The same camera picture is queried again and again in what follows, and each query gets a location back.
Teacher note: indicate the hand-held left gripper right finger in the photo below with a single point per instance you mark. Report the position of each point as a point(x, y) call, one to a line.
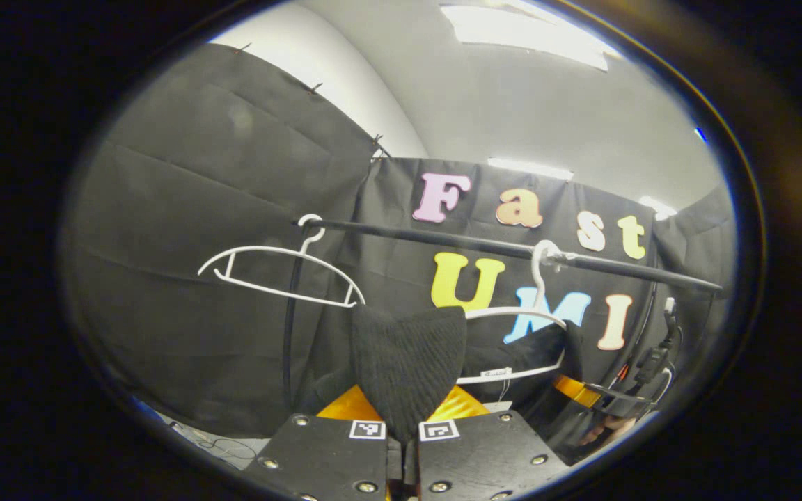
point(484, 459)

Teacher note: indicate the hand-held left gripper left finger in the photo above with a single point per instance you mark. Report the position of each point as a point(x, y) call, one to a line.
point(317, 459)

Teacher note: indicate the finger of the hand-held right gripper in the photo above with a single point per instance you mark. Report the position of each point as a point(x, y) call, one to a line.
point(575, 391)

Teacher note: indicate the black knit garment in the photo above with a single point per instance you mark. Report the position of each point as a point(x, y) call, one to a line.
point(408, 362)

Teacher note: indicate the white clothes hanger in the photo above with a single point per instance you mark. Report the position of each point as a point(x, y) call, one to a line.
point(512, 309)
point(262, 248)

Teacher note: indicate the black clothes rack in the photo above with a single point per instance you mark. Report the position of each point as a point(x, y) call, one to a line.
point(443, 239)

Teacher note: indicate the ceiling light panel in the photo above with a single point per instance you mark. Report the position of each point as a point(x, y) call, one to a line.
point(658, 207)
point(526, 35)

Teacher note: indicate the black backdrop cloth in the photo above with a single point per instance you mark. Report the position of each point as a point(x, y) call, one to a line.
point(199, 174)

